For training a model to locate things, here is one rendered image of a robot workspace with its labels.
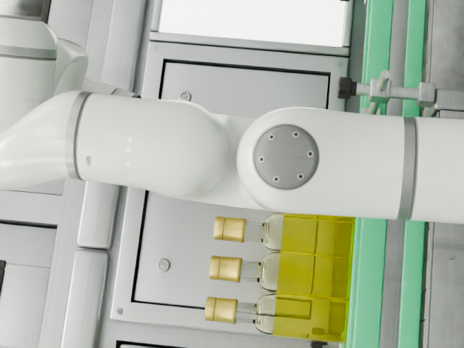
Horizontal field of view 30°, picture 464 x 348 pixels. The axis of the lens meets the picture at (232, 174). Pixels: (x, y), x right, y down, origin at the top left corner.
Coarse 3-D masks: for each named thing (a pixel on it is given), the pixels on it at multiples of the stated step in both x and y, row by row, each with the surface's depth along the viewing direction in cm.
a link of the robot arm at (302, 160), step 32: (256, 128) 76; (288, 128) 76; (320, 128) 76; (352, 128) 76; (384, 128) 76; (416, 128) 76; (256, 160) 76; (288, 160) 75; (320, 160) 75; (352, 160) 75; (384, 160) 75; (416, 160) 75; (256, 192) 77; (288, 192) 75; (320, 192) 76; (352, 192) 76; (384, 192) 75
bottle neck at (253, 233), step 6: (246, 222) 124; (252, 222) 124; (258, 222) 124; (246, 228) 123; (252, 228) 123; (258, 228) 123; (246, 234) 123; (252, 234) 123; (258, 234) 123; (246, 240) 124; (252, 240) 124; (258, 240) 123
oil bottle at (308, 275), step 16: (272, 256) 120; (288, 256) 120; (304, 256) 120; (320, 256) 120; (272, 272) 120; (288, 272) 120; (304, 272) 120; (320, 272) 119; (336, 272) 119; (272, 288) 119; (288, 288) 119; (304, 288) 119; (320, 288) 119; (336, 288) 119
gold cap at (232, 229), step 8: (216, 224) 123; (224, 224) 123; (232, 224) 123; (240, 224) 123; (216, 232) 123; (224, 232) 123; (232, 232) 123; (240, 232) 123; (224, 240) 124; (232, 240) 124; (240, 240) 123
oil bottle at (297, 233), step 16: (272, 224) 122; (288, 224) 122; (304, 224) 122; (320, 224) 121; (336, 224) 121; (352, 224) 121; (272, 240) 121; (288, 240) 121; (304, 240) 121; (320, 240) 121; (336, 240) 121; (352, 240) 121; (336, 256) 121; (352, 256) 120
